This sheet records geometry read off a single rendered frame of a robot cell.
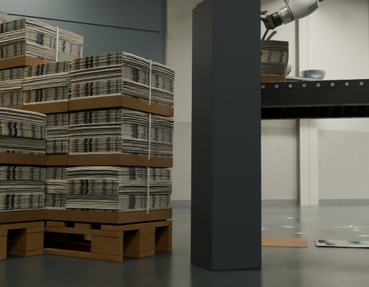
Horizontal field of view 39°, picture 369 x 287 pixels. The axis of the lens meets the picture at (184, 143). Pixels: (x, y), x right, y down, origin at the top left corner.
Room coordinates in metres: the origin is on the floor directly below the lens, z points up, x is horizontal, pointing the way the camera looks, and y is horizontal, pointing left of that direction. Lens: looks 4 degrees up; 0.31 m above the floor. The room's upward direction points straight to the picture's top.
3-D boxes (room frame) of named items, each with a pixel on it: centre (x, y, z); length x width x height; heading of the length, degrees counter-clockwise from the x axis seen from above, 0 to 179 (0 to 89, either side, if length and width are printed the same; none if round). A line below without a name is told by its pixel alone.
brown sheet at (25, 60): (2.54, 0.75, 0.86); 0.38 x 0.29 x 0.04; 147
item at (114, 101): (2.48, 0.64, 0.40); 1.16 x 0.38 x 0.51; 58
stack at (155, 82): (2.48, 0.64, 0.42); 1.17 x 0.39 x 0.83; 58
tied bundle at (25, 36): (2.54, 0.75, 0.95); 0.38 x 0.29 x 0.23; 147
